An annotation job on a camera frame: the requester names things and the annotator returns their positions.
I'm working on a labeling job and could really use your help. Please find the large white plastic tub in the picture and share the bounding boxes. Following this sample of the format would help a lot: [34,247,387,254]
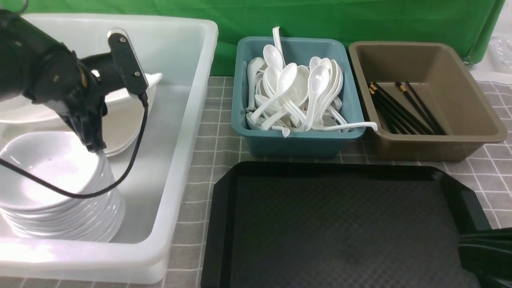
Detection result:
[1,14,218,284]

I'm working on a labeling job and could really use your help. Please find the green cloth backdrop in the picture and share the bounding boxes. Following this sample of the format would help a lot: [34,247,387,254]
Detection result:
[2,0,505,76]

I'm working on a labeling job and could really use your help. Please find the grey checked tablecloth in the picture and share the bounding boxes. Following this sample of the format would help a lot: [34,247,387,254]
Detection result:
[1,77,512,288]

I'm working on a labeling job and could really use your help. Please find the white spoon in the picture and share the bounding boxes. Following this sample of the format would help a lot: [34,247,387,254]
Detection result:
[272,26,286,64]
[304,64,330,131]
[273,122,378,133]
[250,63,298,123]

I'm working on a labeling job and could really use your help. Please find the right wrist camera black silver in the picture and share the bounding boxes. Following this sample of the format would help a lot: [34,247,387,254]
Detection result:
[108,27,148,101]

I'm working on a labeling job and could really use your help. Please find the white square plates in tub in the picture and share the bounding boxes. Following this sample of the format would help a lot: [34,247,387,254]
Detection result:
[102,89,144,157]

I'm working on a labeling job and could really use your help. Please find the large white square plate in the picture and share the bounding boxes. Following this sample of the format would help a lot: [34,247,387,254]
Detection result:
[0,89,144,127]

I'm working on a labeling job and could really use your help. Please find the black serving tray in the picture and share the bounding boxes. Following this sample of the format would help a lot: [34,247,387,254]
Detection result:
[200,162,491,288]

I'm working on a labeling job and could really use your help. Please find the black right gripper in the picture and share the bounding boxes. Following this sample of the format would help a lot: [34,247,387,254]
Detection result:
[32,50,120,153]

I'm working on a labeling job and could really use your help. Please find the stack of white bowls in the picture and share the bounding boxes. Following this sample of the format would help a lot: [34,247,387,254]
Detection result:
[0,132,126,242]

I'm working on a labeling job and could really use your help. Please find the white spoon over bin edge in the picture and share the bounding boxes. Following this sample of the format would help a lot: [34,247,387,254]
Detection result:
[273,122,378,133]

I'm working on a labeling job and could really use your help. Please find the brown plastic bin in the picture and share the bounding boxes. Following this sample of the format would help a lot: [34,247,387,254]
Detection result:
[349,42,507,162]

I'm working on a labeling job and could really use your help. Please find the teal plastic bin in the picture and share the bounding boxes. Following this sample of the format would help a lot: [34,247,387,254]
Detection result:
[232,36,365,158]

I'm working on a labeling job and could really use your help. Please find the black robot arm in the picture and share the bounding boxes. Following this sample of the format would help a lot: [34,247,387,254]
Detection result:
[1,14,511,288]

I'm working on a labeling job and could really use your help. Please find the white spoon standing upright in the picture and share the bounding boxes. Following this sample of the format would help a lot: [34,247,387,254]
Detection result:
[272,26,286,64]

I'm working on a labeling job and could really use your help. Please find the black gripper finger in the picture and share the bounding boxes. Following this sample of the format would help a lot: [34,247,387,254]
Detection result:
[458,228,512,288]

